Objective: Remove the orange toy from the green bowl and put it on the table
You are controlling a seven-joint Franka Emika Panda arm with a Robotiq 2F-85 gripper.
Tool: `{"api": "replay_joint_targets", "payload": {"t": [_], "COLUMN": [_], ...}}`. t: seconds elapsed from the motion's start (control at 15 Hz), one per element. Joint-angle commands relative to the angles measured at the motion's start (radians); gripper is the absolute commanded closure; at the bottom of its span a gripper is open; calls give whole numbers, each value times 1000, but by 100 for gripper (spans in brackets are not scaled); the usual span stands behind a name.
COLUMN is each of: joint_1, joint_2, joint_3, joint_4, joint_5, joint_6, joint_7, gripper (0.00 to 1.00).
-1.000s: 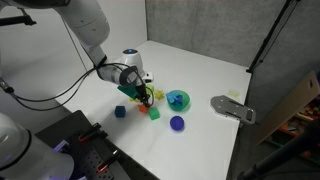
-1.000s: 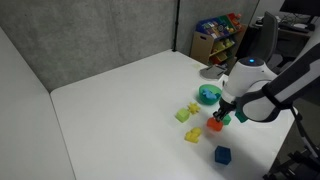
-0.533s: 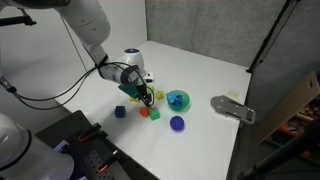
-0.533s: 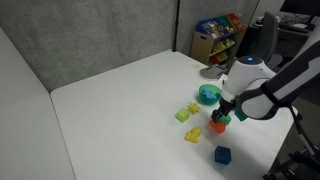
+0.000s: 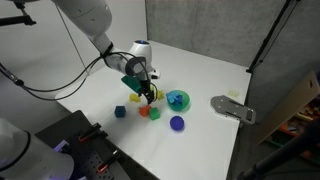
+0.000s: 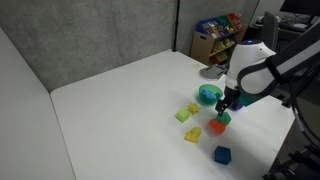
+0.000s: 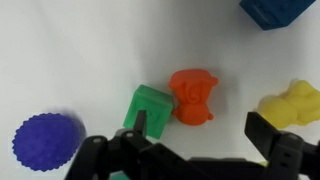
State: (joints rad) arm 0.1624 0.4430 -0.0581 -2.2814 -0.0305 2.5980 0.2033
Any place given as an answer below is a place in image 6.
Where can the black vertical pole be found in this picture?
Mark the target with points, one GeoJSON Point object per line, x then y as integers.
{"type": "Point", "coordinates": [175, 25]}

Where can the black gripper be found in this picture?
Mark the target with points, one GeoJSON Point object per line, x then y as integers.
{"type": "Point", "coordinates": [232, 94]}

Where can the lime green cube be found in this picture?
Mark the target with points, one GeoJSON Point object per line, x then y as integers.
{"type": "Point", "coordinates": [182, 115]}

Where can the pale yellow tape patch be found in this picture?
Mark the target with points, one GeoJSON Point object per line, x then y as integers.
{"type": "Point", "coordinates": [196, 65]}

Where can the grey flat object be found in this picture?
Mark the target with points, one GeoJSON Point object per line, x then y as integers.
{"type": "Point", "coordinates": [213, 72]}

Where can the purple bumpy ball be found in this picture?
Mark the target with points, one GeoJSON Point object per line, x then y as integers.
{"type": "Point", "coordinates": [236, 107]}

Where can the teal green object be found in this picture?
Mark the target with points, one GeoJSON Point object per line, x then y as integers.
{"type": "Point", "coordinates": [250, 99]}

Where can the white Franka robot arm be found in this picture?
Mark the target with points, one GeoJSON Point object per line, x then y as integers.
{"type": "Point", "coordinates": [253, 66]}

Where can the office desk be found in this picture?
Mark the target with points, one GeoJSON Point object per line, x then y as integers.
{"type": "Point", "coordinates": [293, 28]}

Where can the black floor stand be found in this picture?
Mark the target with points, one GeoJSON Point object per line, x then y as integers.
{"type": "Point", "coordinates": [300, 163]}

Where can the orange toy figure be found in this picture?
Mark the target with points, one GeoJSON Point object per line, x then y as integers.
{"type": "Point", "coordinates": [216, 126]}

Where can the black computer monitor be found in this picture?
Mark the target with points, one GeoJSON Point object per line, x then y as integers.
{"type": "Point", "coordinates": [300, 6]}

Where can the yellow spiky toy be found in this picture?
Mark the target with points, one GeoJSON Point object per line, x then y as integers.
{"type": "Point", "coordinates": [193, 108]}

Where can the green bowl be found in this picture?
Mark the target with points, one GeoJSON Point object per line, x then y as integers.
{"type": "Point", "coordinates": [205, 96]}

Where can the dark blue cube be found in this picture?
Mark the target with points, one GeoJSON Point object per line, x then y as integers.
{"type": "Point", "coordinates": [222, 155]}

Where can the yellow duck toy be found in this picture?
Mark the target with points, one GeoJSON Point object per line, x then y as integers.
{"type": "Point", "coordinates": [193, 135]}

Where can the blue elephant toy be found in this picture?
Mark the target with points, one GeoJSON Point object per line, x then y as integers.
{"type": "Point", "coordinates": [209, 94]}

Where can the toy shelf with bins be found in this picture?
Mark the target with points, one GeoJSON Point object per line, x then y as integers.
{"type": "Point", "coordinates": [216, 36]}

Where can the emerald green cube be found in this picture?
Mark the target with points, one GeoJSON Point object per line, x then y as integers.
{"type": "Point", "coordinates": [224, 118]}

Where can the grey office chair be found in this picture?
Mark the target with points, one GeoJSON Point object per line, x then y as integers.
{"type": "Point", "coordinates": [269, 30]}

